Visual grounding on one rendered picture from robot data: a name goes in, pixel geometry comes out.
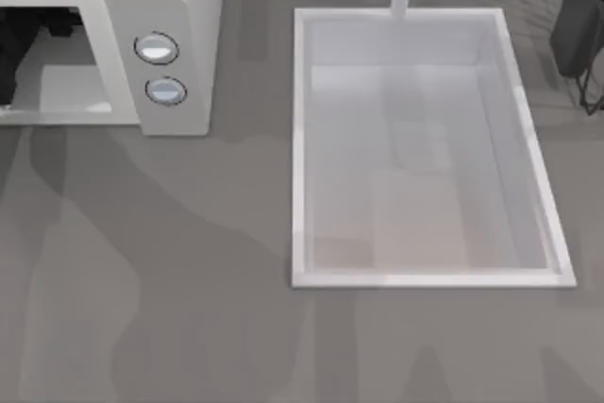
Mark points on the round microwave knob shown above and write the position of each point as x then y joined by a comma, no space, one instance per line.
156,48
165,91

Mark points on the pale microwave oven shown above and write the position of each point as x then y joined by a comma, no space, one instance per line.
191,44

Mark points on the white sink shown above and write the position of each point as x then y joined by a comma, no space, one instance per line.
424,148

